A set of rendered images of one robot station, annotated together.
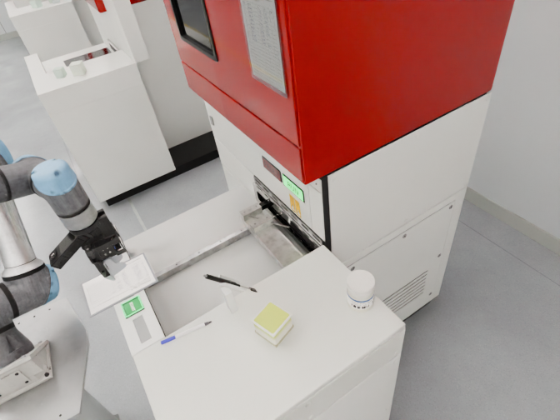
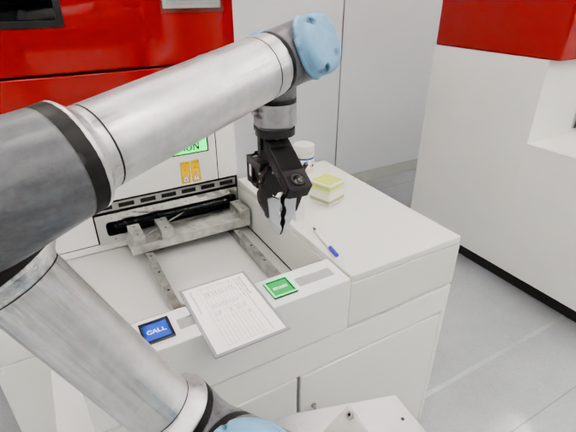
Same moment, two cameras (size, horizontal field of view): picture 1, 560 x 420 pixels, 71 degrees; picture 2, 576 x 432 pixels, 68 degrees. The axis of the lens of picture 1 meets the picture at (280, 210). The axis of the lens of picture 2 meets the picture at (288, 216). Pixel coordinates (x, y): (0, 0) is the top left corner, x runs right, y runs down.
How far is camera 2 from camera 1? 144 cm
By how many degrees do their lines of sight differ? 74
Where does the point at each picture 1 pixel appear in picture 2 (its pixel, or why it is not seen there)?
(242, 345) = (339, 213)
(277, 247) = (206, 224)
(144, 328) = (313, 276)
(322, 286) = not seen: hidden behind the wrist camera
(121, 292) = (252, 302)
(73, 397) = (376, 408)
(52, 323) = not seen: outside the picture
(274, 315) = (326, 177)
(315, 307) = not seen: hidden behind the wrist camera
